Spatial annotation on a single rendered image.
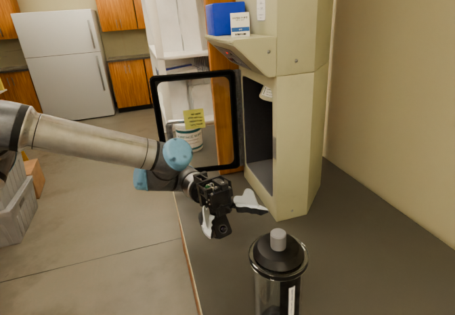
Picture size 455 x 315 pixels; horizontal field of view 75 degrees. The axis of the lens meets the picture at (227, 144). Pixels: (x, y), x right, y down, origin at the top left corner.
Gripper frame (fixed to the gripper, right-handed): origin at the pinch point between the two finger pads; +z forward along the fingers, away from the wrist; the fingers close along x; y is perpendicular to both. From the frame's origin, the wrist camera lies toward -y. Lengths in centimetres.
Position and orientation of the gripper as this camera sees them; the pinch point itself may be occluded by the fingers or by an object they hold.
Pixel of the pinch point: (242, 227)
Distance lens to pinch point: 66.9
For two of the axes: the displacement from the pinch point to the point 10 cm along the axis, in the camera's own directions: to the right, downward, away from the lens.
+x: 8.5, -2.6, 4.5
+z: 5.0, 1.9, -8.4
